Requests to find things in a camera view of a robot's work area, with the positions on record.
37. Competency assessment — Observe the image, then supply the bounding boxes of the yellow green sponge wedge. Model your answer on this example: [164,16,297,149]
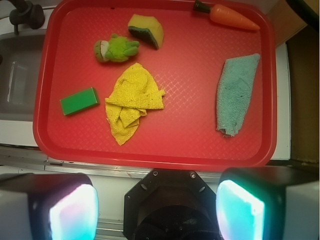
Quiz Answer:
[127,14,164,50]

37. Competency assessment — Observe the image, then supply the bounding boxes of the grey toy sink basin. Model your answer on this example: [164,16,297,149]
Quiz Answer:
[0,29,46,122]

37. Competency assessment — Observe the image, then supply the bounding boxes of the green rectangular block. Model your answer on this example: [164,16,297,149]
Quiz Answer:
[60,87,100,116]

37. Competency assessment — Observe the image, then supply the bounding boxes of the black toy faucet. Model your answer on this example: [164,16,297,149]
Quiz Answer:
[9,0,45,36]

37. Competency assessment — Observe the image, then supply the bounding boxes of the green plush toy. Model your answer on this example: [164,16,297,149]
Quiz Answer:
[93,33,140,63]

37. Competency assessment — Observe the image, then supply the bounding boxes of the black octagonal mount plate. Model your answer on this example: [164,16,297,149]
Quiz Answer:
[122,169,222,240]

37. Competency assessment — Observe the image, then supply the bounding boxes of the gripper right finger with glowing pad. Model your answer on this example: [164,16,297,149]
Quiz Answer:
[215,166,320,240]

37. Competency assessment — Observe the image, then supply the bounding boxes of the orange toy carrot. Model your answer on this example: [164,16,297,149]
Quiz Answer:
[193,0,260,31]

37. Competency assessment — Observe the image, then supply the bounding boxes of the yellow crumpled cloth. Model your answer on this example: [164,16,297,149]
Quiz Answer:
[105,63,166,146]

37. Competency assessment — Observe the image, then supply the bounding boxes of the red plastic tray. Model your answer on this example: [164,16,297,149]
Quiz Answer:
[33,0,277,172]

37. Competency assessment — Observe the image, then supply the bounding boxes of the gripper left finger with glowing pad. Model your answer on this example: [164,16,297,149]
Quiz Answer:
[0,173,99,240]

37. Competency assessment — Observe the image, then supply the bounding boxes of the teal folded cloth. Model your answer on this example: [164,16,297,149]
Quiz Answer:
[216,53,261,137]

